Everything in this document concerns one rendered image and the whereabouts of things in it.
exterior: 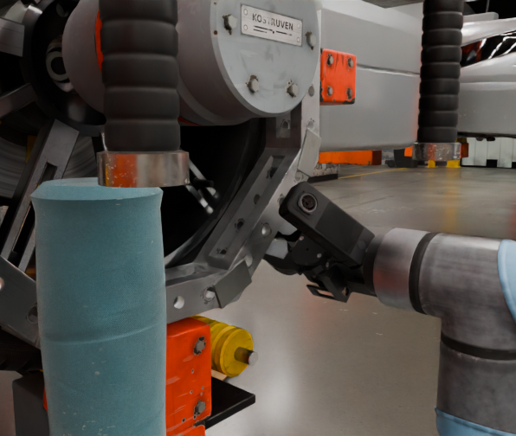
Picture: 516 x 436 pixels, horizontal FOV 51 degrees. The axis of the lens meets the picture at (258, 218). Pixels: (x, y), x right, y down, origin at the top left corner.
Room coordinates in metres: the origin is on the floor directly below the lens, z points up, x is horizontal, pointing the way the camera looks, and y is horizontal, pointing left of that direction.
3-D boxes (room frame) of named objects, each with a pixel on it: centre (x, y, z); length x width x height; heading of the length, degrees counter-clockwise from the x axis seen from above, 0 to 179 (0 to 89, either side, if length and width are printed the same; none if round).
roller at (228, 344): (0.71, 0.11, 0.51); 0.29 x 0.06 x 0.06; 49
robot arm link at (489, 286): (0.54, -0.23, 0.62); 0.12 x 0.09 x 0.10; 49
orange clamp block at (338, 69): (0.79, -0.08, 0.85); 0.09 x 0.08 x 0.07; 139
